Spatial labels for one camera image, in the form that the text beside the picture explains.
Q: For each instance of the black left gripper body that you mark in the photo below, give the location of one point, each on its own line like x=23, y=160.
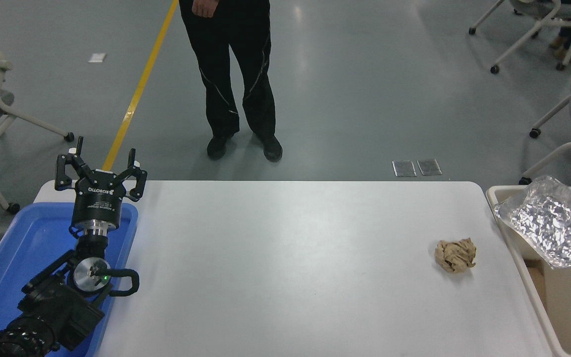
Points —
x=97, y=201

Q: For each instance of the foil tray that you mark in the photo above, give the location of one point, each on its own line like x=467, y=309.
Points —
x=545, y=223

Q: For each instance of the metal floor plate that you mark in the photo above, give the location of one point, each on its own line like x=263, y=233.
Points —
x=429, y=166
x=404, y=168

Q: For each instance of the person's right hand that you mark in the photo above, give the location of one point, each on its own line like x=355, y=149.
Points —
x=205, y=7

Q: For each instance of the blue plastic tray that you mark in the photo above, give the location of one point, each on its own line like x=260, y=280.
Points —
x=23, y=248

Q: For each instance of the white floor tag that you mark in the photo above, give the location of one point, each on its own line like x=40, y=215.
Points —
x=97, y=58

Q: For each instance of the crumpled tan paper ball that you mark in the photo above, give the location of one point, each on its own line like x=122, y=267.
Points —
x=456, y=255

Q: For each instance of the standing person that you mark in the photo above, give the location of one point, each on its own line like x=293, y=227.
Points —
x=236, y=74

